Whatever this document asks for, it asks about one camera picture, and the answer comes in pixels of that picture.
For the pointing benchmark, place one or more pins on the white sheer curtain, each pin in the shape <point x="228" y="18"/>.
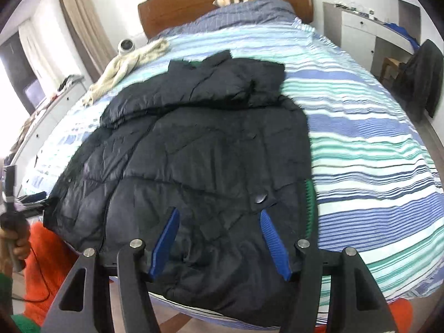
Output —
<point x="38" y="55"/>

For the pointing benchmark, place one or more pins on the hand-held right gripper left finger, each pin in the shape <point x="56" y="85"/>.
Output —
<point x="164" y="242"/>

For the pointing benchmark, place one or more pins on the white desk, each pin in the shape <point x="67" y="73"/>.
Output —
<point x="357" y="38"/>

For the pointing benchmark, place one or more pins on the bed with striped sheet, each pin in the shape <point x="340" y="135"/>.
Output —
<point x="364" y="145"/>

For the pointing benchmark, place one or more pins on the blue cloth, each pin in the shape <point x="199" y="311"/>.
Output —
<point x="404" y="33"/>

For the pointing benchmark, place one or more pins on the black puffer jacket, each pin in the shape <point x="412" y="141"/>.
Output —
<point x="194" y="152"/>

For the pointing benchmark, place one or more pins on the white drawer cabinet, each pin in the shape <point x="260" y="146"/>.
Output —
<point x="52" y="118"/>

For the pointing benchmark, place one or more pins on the wooden chair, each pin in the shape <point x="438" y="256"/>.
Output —
<point x="388" y="69"/>

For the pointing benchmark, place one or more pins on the cluster of small toiletries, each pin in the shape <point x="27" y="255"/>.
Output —
<point x="357" y="9"/>

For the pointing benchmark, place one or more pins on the person's left forearm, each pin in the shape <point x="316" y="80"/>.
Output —
<point x="5" y="295"/>

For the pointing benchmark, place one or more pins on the beige curtain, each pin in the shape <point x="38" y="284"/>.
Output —
<point x="83" y="24"/>

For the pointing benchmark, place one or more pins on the black coat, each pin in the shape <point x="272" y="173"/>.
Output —
<point x="421" y="79"/>

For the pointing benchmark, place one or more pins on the person's left hand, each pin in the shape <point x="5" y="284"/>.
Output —
<point x="21" y="248"/>

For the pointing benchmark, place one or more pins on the dark cloth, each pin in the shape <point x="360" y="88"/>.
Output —
<point x="66" y="85"/>

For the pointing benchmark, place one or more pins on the white round camera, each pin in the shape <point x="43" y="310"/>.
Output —
<point x="125" y="45"/>

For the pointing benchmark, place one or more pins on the orange pants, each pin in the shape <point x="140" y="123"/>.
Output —
<point x="52" y="260"/>

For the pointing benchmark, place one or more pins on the beige towel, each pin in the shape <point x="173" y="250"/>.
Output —
<point x="118" y="67"/>

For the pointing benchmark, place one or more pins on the blue checked pillow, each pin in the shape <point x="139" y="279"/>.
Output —
<point x="242" y="15"/>

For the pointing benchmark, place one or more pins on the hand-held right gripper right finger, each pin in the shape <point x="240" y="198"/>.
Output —
<point x="275" y="246"/>

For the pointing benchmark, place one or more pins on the wooden headboard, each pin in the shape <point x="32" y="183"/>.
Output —
<point x="180" y="3"/>

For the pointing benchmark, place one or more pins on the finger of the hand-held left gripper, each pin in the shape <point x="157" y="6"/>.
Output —
<point x="33" y="197"/>

